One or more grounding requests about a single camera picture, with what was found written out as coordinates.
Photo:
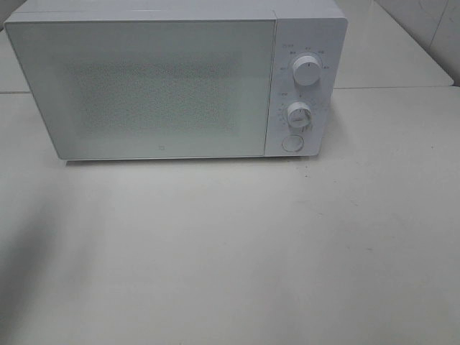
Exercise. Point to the round door release button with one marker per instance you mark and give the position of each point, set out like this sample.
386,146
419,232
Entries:
293,143

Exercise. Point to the white timer knob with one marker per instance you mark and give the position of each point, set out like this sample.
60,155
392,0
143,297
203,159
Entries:
298,115

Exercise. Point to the white microwave door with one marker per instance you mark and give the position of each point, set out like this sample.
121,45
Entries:
135,90

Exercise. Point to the white upper power knob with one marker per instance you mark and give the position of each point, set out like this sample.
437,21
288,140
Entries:
306,69

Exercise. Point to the white microwave oven body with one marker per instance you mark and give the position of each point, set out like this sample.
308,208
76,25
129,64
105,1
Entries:
301,27

